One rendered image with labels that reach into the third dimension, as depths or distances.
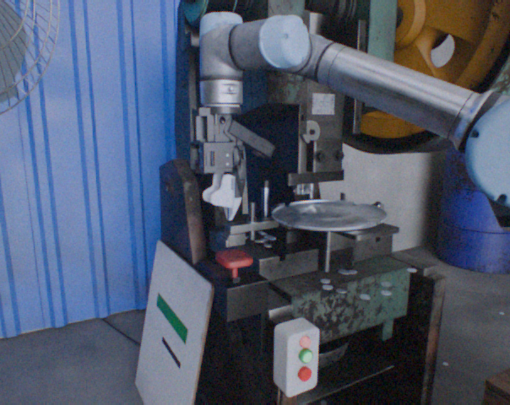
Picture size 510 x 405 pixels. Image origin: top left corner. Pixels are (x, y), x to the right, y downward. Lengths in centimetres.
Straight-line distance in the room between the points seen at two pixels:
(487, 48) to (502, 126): 69
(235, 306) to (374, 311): 43
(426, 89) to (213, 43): 35
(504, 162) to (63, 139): 181
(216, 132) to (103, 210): 142
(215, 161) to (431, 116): 35
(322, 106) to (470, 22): 45
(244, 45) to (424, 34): 77
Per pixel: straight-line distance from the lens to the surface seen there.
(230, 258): 75
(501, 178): 48
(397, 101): 66
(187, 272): 122
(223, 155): 69
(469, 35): 123
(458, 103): 65
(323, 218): 96
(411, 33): 132
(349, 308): 100
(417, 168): 335
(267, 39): 63
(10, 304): 215
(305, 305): 91
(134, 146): 202
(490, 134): 48
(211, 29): 70
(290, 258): 95
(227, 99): 68
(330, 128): 105
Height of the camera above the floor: 102
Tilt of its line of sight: 12 degrees down
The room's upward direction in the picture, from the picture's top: straight up
